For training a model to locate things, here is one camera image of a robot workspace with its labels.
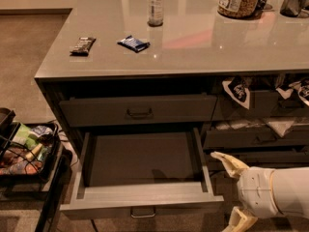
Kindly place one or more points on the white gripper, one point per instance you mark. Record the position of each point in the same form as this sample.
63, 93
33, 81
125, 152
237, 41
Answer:
256, 190

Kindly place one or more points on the grey drawer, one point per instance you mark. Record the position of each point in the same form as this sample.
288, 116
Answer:
221, 136
141, 176
263, 103
272, 159
138, 110

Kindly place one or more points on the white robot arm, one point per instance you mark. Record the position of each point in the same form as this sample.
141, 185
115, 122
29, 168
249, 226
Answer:
290, 188

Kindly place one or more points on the white snack bags in drawer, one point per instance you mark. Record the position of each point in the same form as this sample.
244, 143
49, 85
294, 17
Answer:
280, 125

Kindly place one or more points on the grey drawer cabinet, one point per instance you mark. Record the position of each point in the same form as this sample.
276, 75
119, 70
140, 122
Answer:
192, 52

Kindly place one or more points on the black white chip bag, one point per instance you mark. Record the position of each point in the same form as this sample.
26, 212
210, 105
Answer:
238, 91
301, 87

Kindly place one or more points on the blue snack packet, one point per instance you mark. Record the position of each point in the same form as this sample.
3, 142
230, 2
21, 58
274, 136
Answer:
133, 44

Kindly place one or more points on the large nut jar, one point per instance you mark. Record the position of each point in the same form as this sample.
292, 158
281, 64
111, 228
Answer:
237, 8

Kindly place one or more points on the dark glass container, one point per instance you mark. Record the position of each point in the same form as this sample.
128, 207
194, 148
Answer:
293, 8

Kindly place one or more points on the brown candy bar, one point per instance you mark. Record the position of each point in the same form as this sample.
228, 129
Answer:
83, 46

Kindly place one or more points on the clear plastic bottle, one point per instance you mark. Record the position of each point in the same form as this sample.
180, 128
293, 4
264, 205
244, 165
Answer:
155, 12

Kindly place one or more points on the green snack bag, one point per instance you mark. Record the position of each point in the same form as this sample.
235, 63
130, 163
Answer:
34, 140

